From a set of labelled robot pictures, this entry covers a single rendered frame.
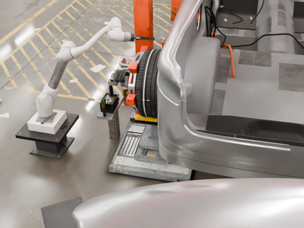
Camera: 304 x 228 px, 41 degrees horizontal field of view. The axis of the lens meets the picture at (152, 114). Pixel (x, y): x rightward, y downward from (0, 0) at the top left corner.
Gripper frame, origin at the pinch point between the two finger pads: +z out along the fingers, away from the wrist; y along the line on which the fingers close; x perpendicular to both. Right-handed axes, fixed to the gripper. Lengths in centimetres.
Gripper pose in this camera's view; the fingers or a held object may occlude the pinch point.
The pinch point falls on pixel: (150, 38)
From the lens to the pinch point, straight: 388.6
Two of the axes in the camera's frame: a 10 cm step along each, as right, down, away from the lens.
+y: 2.1, 2.0, -9.6
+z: 9.7, 0.3, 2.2
